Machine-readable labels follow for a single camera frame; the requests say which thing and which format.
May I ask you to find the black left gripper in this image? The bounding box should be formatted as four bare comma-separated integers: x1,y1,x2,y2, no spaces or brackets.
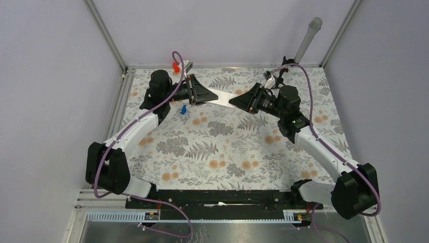
165,75,219,107

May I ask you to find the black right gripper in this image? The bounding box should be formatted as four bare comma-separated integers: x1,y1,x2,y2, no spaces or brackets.
228,83,285,119

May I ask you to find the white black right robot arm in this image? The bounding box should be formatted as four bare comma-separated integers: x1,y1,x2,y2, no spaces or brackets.
229,83,381,219

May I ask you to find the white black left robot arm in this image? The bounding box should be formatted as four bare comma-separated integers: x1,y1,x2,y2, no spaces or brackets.
85,69,219,208

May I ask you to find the small blue object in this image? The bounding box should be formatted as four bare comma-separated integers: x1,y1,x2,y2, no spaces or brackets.
180,105,187,115

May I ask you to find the small red plastic block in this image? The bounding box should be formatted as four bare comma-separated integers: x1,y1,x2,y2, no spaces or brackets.
172,62,181,73

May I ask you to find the floral patterned table mat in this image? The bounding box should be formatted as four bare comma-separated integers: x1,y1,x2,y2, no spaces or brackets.
122,67,351,190

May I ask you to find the black mini tripod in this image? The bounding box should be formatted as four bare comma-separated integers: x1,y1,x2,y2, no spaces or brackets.
275,55,299,89

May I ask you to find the grey metal pole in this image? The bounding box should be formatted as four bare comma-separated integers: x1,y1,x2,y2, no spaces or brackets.
293,17,323,64

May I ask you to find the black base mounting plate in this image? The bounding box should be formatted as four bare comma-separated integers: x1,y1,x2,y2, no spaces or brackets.
125,189,323,215

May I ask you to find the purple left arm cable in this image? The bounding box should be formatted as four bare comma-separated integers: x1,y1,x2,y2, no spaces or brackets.
93,51,194,239

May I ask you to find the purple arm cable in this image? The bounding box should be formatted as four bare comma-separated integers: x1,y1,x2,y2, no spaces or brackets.
268,63,383,243
93,51,194,239

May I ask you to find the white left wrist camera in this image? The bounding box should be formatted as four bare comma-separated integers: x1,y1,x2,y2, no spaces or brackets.
183,59,193,75

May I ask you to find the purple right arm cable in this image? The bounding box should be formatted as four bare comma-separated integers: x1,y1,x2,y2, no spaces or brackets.
268,63,383,243

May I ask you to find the white slotted cable duct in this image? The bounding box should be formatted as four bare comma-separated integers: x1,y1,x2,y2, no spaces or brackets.
87,209,310,224

